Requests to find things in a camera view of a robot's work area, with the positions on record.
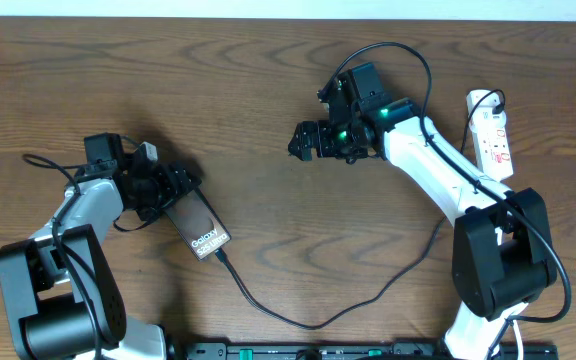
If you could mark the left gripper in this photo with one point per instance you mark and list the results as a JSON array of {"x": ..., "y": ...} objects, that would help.
[{"x": 168, "y": 189}]

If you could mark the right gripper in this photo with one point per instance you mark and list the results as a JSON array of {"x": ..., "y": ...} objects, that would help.
[{"x": 321, "y": 129}]

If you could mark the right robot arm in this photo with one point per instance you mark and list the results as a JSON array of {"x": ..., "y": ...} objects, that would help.
[{"x": 502, "y": 247}]

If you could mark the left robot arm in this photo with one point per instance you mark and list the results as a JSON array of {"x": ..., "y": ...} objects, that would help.
[{"x": 61, "y": 299}]

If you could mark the white power strip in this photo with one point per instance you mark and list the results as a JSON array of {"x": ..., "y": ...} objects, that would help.
[{"x": 487, "y": 123}]

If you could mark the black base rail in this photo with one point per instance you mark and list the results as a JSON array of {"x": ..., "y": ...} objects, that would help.
[{"x": 398, "y": 350}]

